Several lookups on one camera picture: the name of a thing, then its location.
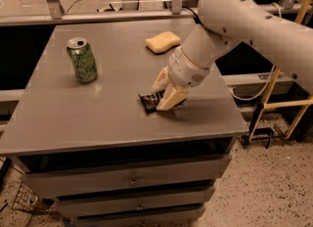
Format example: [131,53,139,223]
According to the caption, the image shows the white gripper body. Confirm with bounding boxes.
[168,46,209,87]

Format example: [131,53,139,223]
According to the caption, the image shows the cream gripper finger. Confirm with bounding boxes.
[156,84,190,111]
[153,67,170,93]

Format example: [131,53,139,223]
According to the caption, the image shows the black rxbar chocolate wrapper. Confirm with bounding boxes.
[138,89,187,114]

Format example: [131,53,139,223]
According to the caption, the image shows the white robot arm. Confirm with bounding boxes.
[153,0,313,111]

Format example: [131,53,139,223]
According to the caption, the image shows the yellow sponge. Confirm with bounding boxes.
[145,31,181,54]

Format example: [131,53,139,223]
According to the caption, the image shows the green soda can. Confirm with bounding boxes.
[67,37,98,84]

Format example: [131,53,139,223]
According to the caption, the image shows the top grey drawer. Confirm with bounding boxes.
[23,155,231,198]

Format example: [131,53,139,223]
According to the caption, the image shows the grey drawer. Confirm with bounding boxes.
[75,204,204,227]
[23,155,231,198]
[56,186,215,217]

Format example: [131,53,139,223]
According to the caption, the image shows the grey drawer cabinet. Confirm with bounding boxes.
[0,18,249,227]

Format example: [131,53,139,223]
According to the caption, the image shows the bottom grey drawer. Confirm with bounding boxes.
[75,204,204,227]

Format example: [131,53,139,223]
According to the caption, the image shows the grey metal railing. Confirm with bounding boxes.
[0,0,313,27]

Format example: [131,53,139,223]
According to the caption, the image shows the middle grey drawer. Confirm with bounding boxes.
[56,186,215,217]

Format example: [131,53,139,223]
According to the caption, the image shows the white cable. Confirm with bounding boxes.
[229,2,286,102]

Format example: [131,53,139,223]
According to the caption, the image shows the yellow ladder frame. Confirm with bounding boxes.
[243,0,313,147]

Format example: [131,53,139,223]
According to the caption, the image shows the wire basket on floor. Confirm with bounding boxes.
[12,183,56,215]

